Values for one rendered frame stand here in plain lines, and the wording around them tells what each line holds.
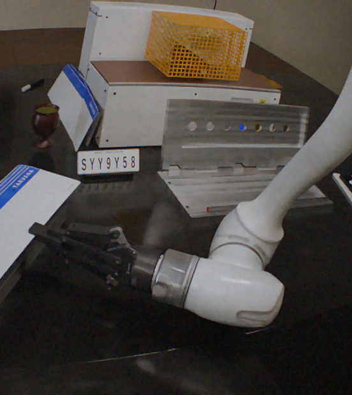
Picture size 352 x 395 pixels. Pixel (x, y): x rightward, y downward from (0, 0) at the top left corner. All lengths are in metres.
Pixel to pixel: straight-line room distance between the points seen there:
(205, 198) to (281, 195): 0.41
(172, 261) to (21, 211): 0.31
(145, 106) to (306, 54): 2.45
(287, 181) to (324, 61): 3.08
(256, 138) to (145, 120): 0.30
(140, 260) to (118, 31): 0.88
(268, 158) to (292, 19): 2.24
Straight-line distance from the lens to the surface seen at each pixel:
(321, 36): 3.79
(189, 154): 1.31
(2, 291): 0.91
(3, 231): 0.92
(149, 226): 1.15
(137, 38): 1.59
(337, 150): 0.72
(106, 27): 1.54
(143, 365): 0.84
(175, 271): 0.82
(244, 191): 1.33
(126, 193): 1.25
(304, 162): 0.78
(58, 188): 1.05
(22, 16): 2.87
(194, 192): 1.27
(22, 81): 1.96
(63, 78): 1.75
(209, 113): 1.32
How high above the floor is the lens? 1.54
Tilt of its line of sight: 30 degrees down
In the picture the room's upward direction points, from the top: 12 degrees clockwise
